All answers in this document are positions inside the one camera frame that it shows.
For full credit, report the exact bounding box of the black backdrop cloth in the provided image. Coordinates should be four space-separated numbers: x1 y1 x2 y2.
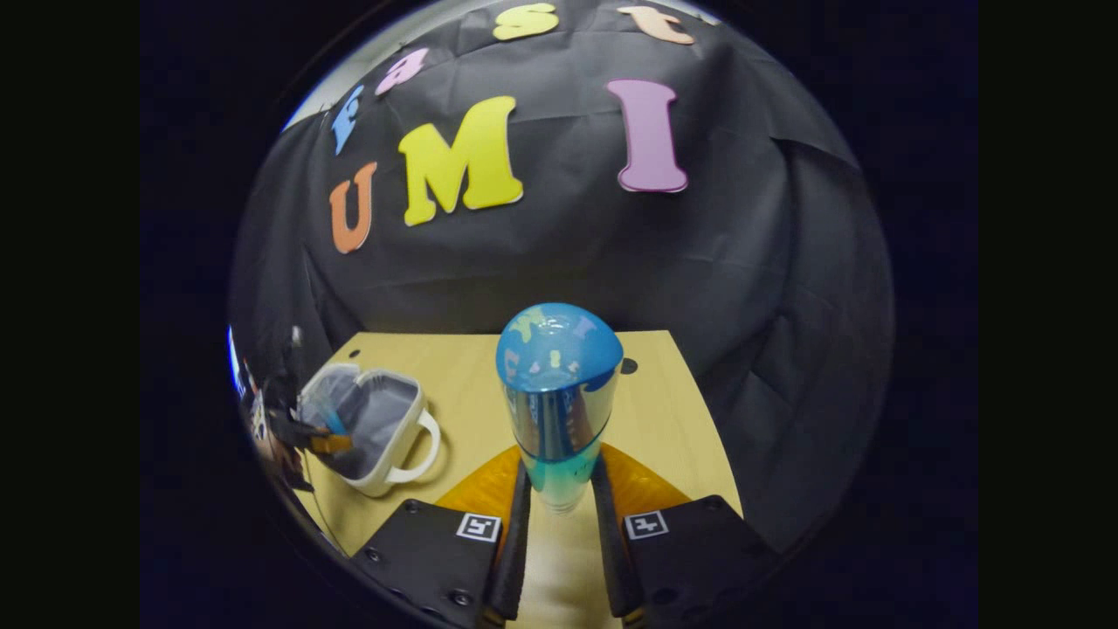
229 0 894 551

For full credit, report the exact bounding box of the blue skincare bottle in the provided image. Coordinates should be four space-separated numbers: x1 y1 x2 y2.
496 303 625 514

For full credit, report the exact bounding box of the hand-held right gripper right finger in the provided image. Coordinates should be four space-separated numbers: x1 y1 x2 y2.
591 444 780 626

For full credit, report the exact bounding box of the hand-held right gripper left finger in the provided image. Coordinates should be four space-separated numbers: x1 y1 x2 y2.
349 444 532 629

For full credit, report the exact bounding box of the white suitcase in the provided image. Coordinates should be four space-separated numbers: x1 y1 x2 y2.
297 363 442 499

